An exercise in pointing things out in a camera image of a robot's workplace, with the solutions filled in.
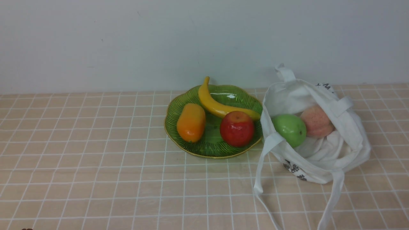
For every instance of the green apple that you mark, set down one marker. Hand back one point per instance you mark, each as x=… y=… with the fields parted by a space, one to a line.
x=291 y=127

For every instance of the red apple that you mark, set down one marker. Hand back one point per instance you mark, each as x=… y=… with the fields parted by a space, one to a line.
x=237 y=129

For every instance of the white cloth tote bag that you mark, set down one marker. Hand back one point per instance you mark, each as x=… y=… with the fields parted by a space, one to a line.
x=316 y=160

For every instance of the orange mango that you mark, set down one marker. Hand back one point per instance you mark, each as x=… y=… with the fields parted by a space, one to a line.
x=191 y=123

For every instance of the yellow banana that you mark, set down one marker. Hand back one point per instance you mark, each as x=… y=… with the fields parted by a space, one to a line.
x=218 y=109

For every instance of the pink peach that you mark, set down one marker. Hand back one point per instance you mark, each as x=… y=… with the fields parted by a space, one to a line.
x=318 y=124

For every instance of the green glass fruit plate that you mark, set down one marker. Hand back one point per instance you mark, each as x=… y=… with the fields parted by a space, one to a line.
x=211 y=145

